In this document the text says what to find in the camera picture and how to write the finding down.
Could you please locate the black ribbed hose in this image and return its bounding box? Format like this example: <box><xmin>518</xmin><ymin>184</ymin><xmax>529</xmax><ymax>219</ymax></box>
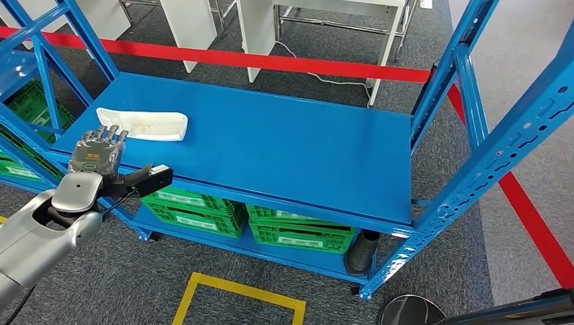
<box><xmin>344</xmin><ymin>230</ymin><xmax>381</xmax><ymax>276</ymax></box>

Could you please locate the steel tube frame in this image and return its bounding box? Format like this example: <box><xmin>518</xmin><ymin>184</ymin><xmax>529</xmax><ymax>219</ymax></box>
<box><xmin>273</xmin><ymin>0</ymin><xmax>420</xmax><ymax>62</ymax></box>

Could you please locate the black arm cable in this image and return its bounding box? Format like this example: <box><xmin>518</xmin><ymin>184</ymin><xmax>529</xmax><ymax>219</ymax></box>
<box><xmin>0</xmin><ymin>286</ymin><xmax>37</xmax><ymax>325</ymax></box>

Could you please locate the white desk panel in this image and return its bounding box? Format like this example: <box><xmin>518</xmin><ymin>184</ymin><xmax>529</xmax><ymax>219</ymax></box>
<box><xmin>160</xmin><ymin>0</ymin><xmax>219</xmax><ymax>74</ymax></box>
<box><xmin>67</xmin><ymin>0</ymin><xmax>132</xmax><ymax>42</ymax></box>

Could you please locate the white power cable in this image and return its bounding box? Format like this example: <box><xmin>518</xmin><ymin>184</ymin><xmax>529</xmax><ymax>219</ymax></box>
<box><xmin>274</xmin><ymin>40</ymin><xmax>374</xmax><ymax>109</ymax></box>

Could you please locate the black camera cable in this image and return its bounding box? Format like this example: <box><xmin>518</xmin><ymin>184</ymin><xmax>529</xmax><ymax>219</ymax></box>
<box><xmin>100</xmin><ymin>188</ymin><xmax>138</xmax><ymax>217</ymax></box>

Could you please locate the blue steel shelf rack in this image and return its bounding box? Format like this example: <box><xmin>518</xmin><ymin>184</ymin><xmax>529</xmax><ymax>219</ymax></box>
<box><xmin>0</xmin><ymin>0</ymin><xmax>574</xmax><ymax>301</ymax></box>
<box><xmin>0</xmin><ymin>49</ymin><xmax>77</xmax><ymax>194</ymax></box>

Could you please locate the chrome barrier stanchion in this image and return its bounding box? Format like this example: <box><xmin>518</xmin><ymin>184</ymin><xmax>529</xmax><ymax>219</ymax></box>
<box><xmin>380</xmin><ymin>289</ymin><xmax>574</xmax><ymax>325</ymax></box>

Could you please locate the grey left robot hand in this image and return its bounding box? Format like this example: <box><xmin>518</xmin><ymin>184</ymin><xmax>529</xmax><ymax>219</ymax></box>
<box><xmin>68</xmin><ymin>125</ymin><xmax>129</xmax><ymax>177</ymax></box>

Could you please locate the white desk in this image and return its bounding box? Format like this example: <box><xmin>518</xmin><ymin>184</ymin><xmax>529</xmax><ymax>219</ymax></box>
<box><xmin>236</xmin><ymin>0</ymin><xmax>407</xmax><ymax>108</ymax></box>

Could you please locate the white plastic shell part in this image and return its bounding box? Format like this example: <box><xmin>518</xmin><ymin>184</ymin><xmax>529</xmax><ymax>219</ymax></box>
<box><xmin>96</xmin><ymin>107</ymin><xmax>190</xmax><ymax>143</ymax></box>

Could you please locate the red barrier belt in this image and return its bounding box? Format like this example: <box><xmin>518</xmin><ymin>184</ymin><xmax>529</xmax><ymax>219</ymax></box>
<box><xmin>0</xmin><ymin>26</ymin><xmax>431</xmax><ymax>85</ymax></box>

